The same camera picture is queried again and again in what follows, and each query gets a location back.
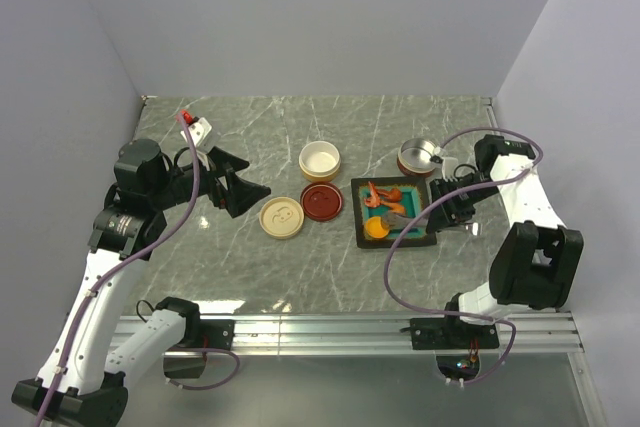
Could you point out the square teal ceramic plate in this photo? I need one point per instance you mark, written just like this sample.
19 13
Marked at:
383 206

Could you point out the orange chicken drumstick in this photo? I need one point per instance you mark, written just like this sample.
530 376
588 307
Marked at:
394 207

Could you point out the dark red steel-lined container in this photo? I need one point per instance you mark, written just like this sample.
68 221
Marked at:
414 158

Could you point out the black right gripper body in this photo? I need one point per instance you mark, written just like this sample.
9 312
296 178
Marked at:
462 205

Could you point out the red toy shrimp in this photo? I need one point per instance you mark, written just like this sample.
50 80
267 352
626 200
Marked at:
373 199

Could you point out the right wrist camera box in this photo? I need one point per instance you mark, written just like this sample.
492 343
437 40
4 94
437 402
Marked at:
446 165

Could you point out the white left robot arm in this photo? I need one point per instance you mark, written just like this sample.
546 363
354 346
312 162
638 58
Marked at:
85 381

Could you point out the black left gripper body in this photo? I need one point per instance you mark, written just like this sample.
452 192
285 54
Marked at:
177 187

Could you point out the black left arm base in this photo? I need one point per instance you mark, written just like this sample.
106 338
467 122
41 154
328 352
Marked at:
198 331

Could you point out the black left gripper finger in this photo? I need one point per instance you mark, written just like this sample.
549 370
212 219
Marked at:
222 160
241 195

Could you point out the aluminium mounting rail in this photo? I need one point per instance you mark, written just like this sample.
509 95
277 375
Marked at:
395 333

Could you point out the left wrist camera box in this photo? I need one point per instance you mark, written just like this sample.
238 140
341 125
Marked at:
204 137

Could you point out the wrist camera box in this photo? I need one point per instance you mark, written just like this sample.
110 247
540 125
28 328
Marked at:
204 137
446 165

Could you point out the cream round container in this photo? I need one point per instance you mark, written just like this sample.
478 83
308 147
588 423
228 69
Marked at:
319 161

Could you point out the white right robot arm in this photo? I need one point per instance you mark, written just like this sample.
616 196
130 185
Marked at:
535 266

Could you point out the dark red round lid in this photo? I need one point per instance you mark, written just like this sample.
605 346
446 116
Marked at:
321 201

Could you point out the orange egg tart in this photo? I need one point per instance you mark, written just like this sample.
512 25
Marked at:
376 228

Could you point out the cream round lid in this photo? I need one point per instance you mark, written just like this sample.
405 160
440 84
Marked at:
282 217

